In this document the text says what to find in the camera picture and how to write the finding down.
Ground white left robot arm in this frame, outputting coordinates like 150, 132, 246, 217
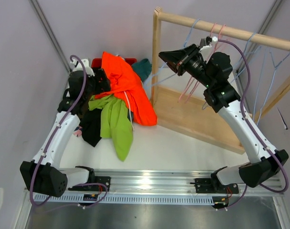
20, 68, 111, 198

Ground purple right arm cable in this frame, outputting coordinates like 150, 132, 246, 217
211, 39, 290, 212

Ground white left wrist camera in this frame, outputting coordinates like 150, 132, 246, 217
70, 58, 95, 76

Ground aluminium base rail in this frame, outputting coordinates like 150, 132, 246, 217
33, 170, 275, 208

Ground pink hanger of green shorts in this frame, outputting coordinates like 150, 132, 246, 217
178, 19, 217, 102

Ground pink patterned shorts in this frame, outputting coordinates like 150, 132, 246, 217
74, 126, 83, 137

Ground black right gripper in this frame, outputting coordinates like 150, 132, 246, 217
159, 44, 215, 89

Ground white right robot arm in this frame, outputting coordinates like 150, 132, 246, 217
159, 44, 289, 193

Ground blue hanger of orange shorts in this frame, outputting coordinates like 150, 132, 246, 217
143, 18, 202, 90

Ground red plastic bin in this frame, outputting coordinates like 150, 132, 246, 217
91, 58, 137, 70

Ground blue hanger of teal shorts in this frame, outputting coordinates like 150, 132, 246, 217
253, 48, 290, 125

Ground orange shorts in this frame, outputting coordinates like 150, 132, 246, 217
95, 52, 158, 126

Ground teal drawstring shorts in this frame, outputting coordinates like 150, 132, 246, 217
131, 58, 152, 82

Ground pink hanger of black shorts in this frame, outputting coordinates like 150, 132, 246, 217
179, 23, 226, 103

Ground black shorts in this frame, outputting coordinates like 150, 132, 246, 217
80, 109, 102, 147

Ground wooden clothes rack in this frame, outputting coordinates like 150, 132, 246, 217
151, 7, 290, 154

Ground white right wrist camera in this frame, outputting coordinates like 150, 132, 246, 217
199, 36, 218, 53

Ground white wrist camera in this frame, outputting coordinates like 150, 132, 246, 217
199, 36, 218, 53
70, 58, 95, 76

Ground lime green shorts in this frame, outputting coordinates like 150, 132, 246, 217
88, 95, 133, 161

